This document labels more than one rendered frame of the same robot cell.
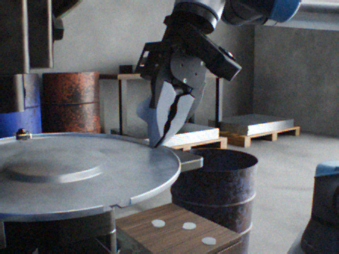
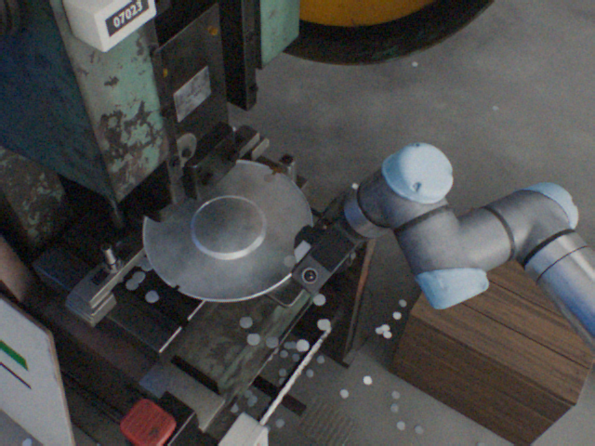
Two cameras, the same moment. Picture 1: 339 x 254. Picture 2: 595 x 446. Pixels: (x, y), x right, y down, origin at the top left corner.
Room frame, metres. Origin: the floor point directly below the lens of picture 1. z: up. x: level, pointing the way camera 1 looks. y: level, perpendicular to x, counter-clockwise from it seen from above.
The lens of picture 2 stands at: (0.25, -0.49, 1.66)
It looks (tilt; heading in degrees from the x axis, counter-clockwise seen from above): 54 degrees down; 69
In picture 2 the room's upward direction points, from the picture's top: 2 degrees clockwise
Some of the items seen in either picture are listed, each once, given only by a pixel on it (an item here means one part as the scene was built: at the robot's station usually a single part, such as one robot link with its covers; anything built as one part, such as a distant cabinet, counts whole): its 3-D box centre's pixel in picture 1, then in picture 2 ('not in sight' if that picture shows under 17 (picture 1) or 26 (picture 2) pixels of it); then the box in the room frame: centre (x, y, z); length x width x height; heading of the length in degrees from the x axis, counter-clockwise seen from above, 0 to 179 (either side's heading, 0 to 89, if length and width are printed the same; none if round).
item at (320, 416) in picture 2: not in sight; (247, 374); (0.38, 0.12, 0.14); 0.59 x 0.10 x 0.05; 127
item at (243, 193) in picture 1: (212, 205); not in sight; (1.53, -0.22, 0.24); 0.42 x 0.42 x 0.48
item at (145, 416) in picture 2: not in sight; (151, 431); (0.17, -0.15, 0.72); 0.07 x 0.06 x 0.08; 127
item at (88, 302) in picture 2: not in sight; (109, 268); (0.16, 0.13, 0.76); 0.17 x 0.06 x 0.10; 37
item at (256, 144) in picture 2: not in sight; (231, 147); (0.43, 0.33, 0.76); 0.17 x 0.06 x 0.10; 37
